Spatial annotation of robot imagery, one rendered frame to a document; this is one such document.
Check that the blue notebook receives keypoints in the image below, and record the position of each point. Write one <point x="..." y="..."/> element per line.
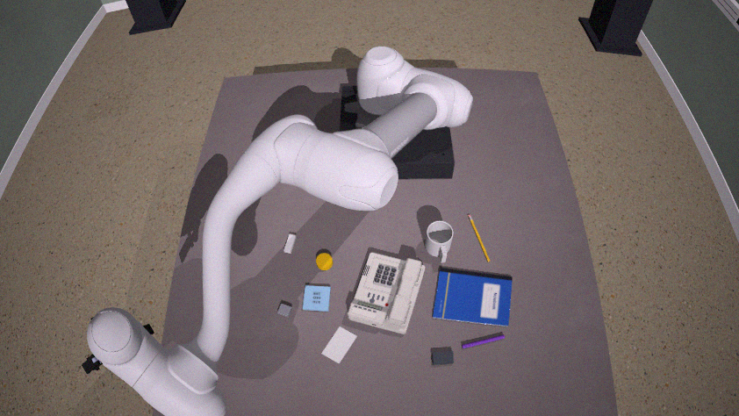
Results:
<point x="473" y="297"/>

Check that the white mug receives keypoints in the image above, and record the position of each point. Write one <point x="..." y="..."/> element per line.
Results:
<point x="439" y="231"/>

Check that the white telephone handset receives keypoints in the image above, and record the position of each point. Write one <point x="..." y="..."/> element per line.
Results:
<point x="401" y="302"/>

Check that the light blue sticky note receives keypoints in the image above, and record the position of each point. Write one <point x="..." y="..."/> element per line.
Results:
<point x="316" y="298"/>

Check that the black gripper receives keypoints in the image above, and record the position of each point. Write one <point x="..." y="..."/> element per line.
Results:
<point x="93" y="363"/>

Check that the yellow short cylinder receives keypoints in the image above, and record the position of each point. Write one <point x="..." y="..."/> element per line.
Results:
<point x="324" y="261"/>

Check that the white rectangular sheet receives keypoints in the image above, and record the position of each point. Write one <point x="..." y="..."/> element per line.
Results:
<point x="339" y="345"/>

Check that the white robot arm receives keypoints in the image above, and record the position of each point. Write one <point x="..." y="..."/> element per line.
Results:
<point x="350" y="169"/>

